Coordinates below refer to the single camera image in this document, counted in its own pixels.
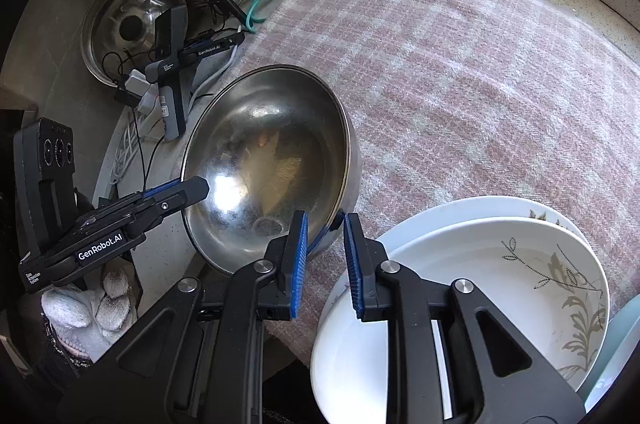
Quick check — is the stainless steel bowl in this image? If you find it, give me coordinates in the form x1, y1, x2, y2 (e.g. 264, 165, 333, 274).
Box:
181, 65, 362, 274

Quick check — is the large pink floral plate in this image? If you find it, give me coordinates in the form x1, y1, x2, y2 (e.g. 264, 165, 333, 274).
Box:
378, 195, 587, 256

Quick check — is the white plate leaf pattern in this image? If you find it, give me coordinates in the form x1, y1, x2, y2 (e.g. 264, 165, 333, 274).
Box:
309, 216, 612, 420

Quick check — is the large white bowl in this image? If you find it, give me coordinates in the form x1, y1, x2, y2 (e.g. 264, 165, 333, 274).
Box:
578, 296, 639, 412

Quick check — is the white gloved left hand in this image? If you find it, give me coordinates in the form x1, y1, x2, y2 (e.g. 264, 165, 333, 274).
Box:
40, 268, 138, 363

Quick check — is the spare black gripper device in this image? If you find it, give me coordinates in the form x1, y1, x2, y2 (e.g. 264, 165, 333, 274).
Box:
144, 6, 245, 142

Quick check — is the pink checked cloth mat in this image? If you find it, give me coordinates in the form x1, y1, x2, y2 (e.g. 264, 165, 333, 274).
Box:
234, 0, 640, 368

